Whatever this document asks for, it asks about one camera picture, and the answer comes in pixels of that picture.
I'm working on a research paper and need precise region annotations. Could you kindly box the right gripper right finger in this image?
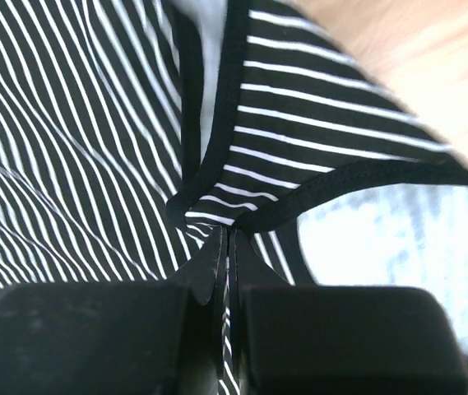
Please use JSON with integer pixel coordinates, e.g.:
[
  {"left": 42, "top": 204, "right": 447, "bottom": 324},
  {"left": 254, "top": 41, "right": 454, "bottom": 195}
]
[{"left": 229, "top": 231, "right": 468, "bottom": 394}]

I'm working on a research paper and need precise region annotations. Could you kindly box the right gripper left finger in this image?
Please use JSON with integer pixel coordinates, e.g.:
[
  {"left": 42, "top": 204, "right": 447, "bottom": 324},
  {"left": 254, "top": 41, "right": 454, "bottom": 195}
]
[{"left": 0, "top": 227, "right": 228, "bottom": 394}]

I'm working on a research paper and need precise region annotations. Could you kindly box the black white striped tank top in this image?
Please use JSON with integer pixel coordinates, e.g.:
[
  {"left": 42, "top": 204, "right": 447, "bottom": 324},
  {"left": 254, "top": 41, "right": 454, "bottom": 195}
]
[{"left": 0, "top": 1, "right": 468, "bottom": 394}]

